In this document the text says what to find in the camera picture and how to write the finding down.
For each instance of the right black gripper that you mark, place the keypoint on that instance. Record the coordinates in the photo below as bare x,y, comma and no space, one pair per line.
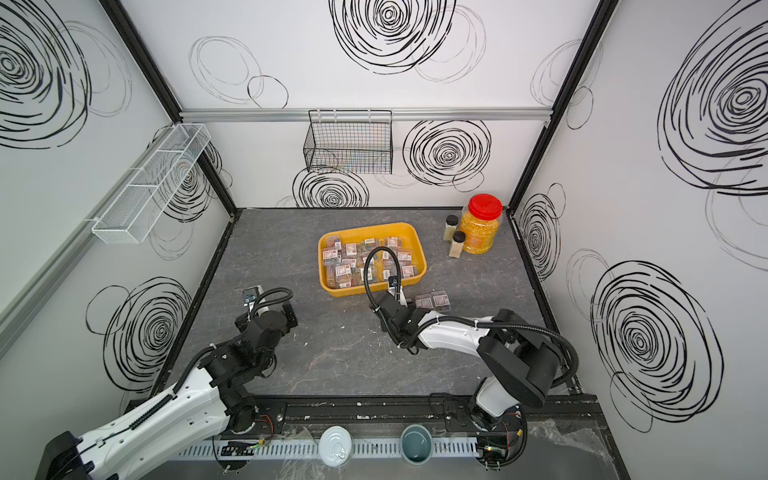
388,329

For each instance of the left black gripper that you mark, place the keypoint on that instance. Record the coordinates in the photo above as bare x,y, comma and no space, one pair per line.
291,315

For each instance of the clear paper clip box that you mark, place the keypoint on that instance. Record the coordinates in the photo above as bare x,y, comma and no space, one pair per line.
441,301
424,301

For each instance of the yellow plastic storage tray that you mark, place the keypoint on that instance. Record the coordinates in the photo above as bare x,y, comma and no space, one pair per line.
412,274

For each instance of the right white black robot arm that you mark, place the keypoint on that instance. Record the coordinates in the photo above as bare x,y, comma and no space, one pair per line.
525,361

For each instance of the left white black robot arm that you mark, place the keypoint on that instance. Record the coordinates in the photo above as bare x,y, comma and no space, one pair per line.
209,398

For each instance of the large front paper clip box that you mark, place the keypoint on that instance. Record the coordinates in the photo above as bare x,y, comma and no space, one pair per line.
343,276

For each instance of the paper clip box red label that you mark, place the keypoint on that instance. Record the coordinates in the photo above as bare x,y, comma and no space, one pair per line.
331,256

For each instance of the paper clip box top corner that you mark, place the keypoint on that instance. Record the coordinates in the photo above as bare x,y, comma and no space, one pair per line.
333,241

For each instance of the front black cap spice bottle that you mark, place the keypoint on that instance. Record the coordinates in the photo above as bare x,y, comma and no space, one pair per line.
457,244

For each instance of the black cap spice bottle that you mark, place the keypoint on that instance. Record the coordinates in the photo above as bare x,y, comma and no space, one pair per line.
457,244
451,226

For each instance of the rear black cap spice bottle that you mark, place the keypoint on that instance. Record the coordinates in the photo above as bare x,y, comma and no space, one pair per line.
451,226

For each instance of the grey green cup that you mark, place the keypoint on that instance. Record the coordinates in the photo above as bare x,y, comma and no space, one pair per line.
416,445

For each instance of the red lid corn jar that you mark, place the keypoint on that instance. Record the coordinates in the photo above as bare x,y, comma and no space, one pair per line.
480,222

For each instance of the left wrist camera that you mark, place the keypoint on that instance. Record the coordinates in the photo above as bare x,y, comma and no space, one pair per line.
250,295

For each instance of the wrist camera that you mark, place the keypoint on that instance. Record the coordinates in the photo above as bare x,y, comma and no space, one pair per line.
250,295
394,285

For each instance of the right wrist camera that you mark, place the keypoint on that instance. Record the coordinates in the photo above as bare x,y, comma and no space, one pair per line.
394,285

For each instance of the white slotted cable duct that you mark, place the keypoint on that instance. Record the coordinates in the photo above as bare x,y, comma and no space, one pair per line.
307,449

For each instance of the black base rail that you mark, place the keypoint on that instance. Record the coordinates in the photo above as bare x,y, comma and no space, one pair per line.
273,416

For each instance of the black wire wall basket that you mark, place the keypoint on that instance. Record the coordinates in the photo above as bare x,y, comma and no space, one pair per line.
357,141

